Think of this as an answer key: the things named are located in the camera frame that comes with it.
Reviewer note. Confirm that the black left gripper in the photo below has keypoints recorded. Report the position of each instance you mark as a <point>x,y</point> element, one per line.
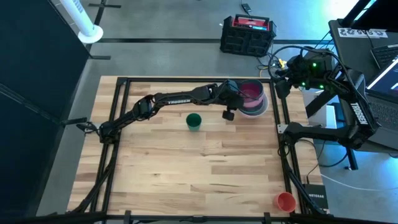
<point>230,95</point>

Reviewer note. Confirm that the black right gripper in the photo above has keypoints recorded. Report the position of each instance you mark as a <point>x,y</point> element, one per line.
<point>297,70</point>

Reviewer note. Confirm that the magenta plastic bowl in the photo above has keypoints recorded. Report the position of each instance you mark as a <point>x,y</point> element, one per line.
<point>252,90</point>

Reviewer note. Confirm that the red plastic cup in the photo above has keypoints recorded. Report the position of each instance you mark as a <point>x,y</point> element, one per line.
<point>285,202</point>

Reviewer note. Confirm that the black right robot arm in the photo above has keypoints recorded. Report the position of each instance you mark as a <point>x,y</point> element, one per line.
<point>360,112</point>

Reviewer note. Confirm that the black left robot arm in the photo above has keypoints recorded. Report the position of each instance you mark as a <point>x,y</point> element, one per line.
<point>177,100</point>

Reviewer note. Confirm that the white box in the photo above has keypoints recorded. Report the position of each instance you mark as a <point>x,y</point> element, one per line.
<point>329,116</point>

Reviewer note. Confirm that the green plastic cup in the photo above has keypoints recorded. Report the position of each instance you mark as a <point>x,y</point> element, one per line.
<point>193,119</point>

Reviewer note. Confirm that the white paper label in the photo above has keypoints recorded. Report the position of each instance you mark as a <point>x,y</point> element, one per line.
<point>348,32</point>

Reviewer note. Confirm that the black desk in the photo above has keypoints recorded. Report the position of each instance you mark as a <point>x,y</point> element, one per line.
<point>357,51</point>

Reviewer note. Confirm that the small black power adapter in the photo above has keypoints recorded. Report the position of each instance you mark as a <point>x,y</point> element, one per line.
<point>246,7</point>

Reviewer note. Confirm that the black slanted beam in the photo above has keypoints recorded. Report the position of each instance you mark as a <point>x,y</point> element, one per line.
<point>357,12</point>

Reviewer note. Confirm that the black keyboard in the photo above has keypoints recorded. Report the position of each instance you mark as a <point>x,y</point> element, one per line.
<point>387,54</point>

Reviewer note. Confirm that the grey laptop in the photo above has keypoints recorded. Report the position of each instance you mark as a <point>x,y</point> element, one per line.
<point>388,118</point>

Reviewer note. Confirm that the black table leg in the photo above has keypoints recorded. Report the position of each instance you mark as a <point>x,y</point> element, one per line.
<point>351,158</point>

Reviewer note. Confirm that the white tower fan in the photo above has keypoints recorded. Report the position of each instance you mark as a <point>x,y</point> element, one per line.
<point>90,32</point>

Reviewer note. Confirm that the black partition panel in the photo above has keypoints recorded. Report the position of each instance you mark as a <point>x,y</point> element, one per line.
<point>31,62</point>

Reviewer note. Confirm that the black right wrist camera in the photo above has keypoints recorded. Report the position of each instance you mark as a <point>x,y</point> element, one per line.
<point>282,89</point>

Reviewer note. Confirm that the black metal table frame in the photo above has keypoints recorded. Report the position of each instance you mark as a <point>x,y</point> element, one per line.
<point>186,80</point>

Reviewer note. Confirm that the black network switch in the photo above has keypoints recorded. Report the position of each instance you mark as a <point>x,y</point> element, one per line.
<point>317,197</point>

